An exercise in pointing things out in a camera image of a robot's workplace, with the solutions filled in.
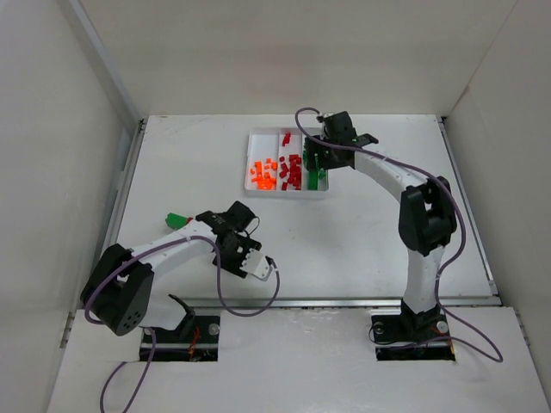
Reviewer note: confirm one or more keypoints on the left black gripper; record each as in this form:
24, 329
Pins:
232, 258

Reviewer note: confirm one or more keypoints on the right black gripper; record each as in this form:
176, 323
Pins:
317, 156

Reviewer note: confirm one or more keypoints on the green red long lego assembly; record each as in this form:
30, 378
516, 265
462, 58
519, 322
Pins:
176, 222

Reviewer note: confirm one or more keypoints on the orange round lego piece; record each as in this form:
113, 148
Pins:
267, 184

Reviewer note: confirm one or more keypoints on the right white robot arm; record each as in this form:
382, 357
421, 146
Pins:
426, 222

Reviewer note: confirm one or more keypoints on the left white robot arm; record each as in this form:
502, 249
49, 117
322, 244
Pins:
118, 291

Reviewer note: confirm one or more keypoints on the white three-compartment tray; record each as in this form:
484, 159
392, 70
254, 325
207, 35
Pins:
278, 152

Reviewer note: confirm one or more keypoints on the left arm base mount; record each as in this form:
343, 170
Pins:
199, 345

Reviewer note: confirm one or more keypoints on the aluminium rail front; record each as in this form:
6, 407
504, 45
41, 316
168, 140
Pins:
337, 303

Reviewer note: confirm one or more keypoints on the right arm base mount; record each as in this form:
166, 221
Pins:
394, 340

